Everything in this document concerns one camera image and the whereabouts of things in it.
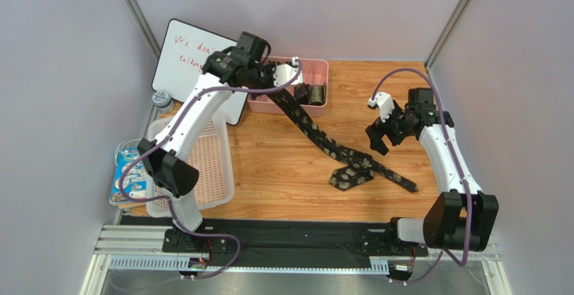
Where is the black floral patterned tie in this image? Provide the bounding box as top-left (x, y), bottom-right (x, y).
top-left (267, 90), bottom-right (418, 193)

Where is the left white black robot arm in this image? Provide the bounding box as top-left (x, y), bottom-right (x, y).
top-left (137, 32), bottom-right (273, 236)

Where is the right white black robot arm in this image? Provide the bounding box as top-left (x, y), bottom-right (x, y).
top-left (365, 88), bottom-right (499, 252)

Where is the black glossy rolled tie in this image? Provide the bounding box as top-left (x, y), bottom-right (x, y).
top-left (293, 84), bottom-right (311, 105)

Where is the pink divided organizer box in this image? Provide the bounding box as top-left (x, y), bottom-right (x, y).
top-left (247, 58), bottom-right (329, 117)

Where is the olive green rolled tie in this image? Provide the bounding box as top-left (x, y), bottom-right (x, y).
top-left (309, 84), bottom-right (327, 106)

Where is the white whiteboard with red writing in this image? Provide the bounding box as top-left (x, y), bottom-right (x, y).
top-left (152, 19), bottom-right (236, 102)

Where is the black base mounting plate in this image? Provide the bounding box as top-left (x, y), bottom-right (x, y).
top-left (121, 216), bottom-right (474, 269)

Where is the small blue white jar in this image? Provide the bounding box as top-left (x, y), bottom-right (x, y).
top-left (152, 90), bottom-right (174, 114)

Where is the white plastic mesh basket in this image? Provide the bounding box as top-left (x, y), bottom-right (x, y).
top-left (146, 113), bottom-right (235, 218)

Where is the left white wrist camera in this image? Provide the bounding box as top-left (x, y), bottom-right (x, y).
top-left (273, 57), bottom-right (304, 87)

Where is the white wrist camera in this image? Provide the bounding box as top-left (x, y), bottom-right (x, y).
top-left (367, 92), bottom-right (395, 123)
top-left (273, 57), bottom-right (304, 87)

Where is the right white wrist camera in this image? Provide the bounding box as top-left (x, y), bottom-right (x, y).
top-left (367, 92), bottom-right (395, 123)

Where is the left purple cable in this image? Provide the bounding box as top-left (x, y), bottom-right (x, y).
top-left (117, 59), bottom-right (304, 280)

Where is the aluminium frame rail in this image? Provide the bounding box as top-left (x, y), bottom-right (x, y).
top-left (81, 218), bottom-right (511, 294)

